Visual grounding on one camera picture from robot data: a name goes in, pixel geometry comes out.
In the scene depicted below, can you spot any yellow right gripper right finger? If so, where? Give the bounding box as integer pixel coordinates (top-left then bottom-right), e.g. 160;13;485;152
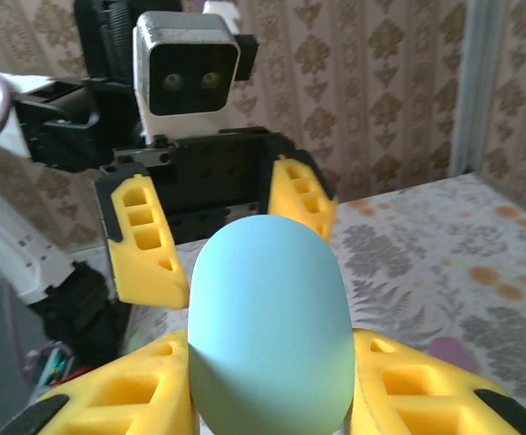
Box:
344;328;526;435

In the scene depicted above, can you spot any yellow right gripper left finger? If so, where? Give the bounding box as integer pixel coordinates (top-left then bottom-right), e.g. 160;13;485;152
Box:
0;328;196;435

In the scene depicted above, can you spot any pink earbud charging case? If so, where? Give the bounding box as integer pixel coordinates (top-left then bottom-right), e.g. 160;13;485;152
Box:
427;336;478;378

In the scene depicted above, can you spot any wire connector cluster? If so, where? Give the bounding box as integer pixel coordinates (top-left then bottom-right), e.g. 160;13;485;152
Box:
35;346;76;386

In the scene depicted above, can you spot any blue earbud charging case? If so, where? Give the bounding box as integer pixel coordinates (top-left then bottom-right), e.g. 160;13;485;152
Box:
187;214;356;435

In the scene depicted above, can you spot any aluminium frame post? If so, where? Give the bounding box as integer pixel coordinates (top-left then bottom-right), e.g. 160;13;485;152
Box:
452;0;487;179

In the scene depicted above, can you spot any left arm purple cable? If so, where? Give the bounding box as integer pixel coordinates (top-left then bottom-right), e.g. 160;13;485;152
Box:
0;66;33;386

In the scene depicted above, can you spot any floral patterned tablecloth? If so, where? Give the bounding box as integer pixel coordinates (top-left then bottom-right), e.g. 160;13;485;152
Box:
122;171;526;435

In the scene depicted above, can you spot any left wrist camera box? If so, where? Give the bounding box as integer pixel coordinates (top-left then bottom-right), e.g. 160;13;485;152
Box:
131;0;260;140

